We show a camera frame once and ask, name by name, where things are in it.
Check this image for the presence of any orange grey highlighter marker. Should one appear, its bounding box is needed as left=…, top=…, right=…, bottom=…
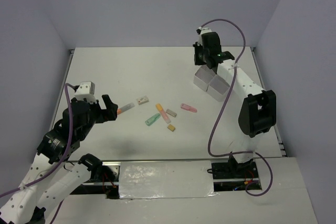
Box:
left=117, top=102, right=135, bottom=115

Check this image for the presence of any yellow pink highlighter marker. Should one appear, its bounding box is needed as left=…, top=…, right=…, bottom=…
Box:
left=155, top=103, right=171, bottom=124

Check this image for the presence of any white eraser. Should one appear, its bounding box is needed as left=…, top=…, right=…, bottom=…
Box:
left=166, top=109, right=177, bottom=118

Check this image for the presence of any yellow eraser block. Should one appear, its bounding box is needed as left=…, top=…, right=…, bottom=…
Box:
left=167, top=124, right=175, bottom=132

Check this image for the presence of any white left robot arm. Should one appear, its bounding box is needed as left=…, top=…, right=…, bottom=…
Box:
left=1, top=94, right=118, bottom=223

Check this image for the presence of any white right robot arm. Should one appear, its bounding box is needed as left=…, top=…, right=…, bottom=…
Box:
left=193, top=28, right=276, bottom=177

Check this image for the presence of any white left storage container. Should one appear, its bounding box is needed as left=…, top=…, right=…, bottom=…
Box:
left=193, top=65, right=216, bottom=92

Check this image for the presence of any white storage container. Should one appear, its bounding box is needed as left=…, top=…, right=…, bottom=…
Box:
left=207, top=75, right=229, bottom=102
left=193, top=65, right=216, bottom=92

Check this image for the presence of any white right storage container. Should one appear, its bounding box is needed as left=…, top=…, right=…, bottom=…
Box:
left=207, top=75, right=229, bottom=102

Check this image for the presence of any white staples box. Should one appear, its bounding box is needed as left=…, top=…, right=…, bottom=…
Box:
left=136, top=96, right=149, bottom=105

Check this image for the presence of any pink correction tape dispenser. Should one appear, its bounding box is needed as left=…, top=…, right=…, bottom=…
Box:
left=180, top=103, right=197, bottom=113

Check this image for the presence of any silver foil covered panel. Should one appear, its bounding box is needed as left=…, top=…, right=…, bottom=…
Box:
left=119, top=161, right=216, bottom=199

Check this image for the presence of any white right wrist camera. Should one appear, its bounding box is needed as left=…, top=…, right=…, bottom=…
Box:
left=196, top=27, right=212, bottom=46

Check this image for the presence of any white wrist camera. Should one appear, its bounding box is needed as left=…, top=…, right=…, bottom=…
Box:
left=75, top=81, right=96, bottom=104
left=196, top=27, right=212, bottom=46

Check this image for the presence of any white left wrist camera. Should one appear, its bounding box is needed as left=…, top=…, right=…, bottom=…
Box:
left=75, top=81, right=96, bottom=104

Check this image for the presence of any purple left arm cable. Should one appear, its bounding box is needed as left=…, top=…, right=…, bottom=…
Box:
left=0, top=82, right=79, bottom=224

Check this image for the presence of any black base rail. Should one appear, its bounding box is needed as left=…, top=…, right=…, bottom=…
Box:
left=72, top=160, right=262, bottom=200

